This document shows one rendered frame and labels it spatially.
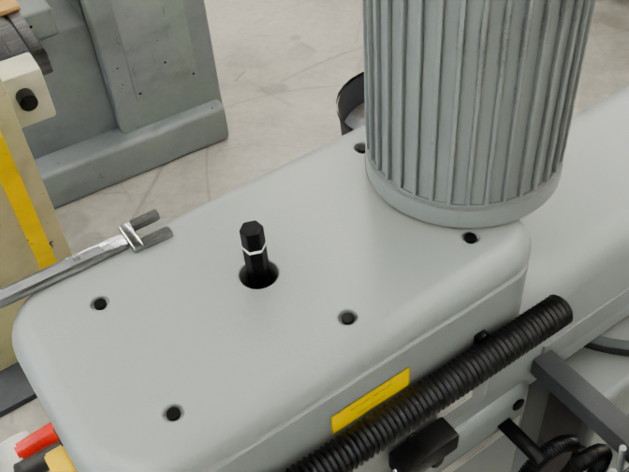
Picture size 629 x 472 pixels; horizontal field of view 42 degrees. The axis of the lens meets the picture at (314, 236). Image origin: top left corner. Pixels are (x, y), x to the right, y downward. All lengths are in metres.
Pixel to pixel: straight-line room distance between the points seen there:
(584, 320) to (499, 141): 0.38
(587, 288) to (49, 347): 0.60
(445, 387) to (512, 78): 0.29
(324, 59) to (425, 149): 3.73
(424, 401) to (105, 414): 0.28
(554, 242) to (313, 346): 0.38
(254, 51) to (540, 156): 3.87
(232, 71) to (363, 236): 3.69
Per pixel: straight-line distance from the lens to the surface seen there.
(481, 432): 1.04
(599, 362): 1.17
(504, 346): 0.81
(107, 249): 0.81
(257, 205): 0.82
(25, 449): 0.93
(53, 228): 2.91
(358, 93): 3.24
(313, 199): 0.82
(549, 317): 0.84
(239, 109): 4.16
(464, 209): 0.77
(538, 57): 0.69
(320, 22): 4.77
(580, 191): 1.05
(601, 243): 1.00
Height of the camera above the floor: 2.45
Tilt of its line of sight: 46 degrees down
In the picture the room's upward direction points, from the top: 5 degrees counter-clockwise
